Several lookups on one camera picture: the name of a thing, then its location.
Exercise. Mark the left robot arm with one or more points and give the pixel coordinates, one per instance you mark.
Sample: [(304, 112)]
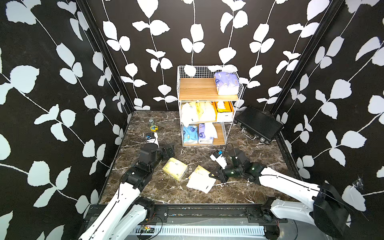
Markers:
[(127, 208)]

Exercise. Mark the blue tissue pack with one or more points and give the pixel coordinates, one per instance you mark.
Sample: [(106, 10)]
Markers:
[(190, 134)]

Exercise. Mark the white slotted cable duct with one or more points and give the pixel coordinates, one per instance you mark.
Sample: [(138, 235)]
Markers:
[(202, 231)]

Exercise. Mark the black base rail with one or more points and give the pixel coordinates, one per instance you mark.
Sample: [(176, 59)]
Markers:
[(253, 213)]

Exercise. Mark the small circuit board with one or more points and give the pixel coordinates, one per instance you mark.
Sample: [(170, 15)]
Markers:
[(146, 229)]

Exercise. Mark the black carrying case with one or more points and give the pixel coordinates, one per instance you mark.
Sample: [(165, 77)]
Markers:
[(258, 125)]

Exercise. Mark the pale yellow tissue pack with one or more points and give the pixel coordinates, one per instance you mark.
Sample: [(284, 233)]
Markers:
[(189, 114)]

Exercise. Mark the yellow clock toy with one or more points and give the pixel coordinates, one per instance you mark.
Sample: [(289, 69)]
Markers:
[(154, 128)]

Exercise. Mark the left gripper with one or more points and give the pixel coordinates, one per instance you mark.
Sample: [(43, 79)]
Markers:
[(166, 156)]

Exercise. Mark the orange-yellow tissue pack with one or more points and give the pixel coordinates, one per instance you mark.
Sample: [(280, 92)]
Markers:
[(200, 180)]

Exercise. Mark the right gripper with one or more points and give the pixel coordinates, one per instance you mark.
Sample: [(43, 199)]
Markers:
[(221, 176)]

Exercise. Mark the yellow tissue pack middle shelf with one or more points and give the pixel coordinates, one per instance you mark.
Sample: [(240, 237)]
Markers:
[(206, 112)]

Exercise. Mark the light yellow tissue pack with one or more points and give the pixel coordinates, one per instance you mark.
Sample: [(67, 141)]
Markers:
[(175, 168)]

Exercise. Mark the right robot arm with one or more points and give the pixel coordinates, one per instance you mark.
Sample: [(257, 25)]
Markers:
[(321, 206)]

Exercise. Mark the white wire shelf rack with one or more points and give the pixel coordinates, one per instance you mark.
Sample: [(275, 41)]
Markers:
[(208, 98)]

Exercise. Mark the orange tissue pack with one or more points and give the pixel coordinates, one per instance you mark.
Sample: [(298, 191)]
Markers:
[(224, 111)]

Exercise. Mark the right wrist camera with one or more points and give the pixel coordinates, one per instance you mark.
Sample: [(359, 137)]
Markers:
[(218, 157)]

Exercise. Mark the purple tissue pack bottom shelf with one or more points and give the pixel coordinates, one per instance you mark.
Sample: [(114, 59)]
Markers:
[(207, 133)]

